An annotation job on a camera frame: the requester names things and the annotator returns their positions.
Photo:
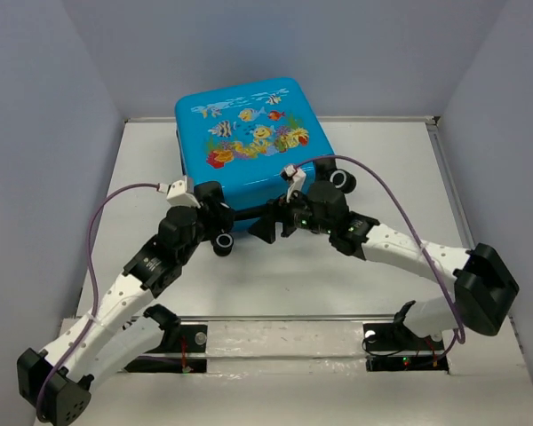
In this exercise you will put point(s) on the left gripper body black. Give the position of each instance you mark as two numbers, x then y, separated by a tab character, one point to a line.
211	226

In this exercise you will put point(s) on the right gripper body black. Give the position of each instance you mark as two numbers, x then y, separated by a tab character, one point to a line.
297	214

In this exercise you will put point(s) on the blue hard-shell suitcase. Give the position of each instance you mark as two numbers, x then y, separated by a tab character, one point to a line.
243	136

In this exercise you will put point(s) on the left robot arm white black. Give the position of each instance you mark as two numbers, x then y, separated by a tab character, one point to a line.
56	380

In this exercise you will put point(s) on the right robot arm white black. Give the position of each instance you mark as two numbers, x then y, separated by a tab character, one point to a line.
477	287

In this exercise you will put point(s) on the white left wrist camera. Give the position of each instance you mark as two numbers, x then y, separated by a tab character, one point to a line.
179	193

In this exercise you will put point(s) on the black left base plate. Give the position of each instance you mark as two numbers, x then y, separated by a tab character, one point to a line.
183	354

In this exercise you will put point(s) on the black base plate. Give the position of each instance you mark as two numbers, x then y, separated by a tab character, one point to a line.
390	351
183	354

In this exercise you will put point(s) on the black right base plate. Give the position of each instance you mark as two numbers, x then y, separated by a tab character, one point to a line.
390	351

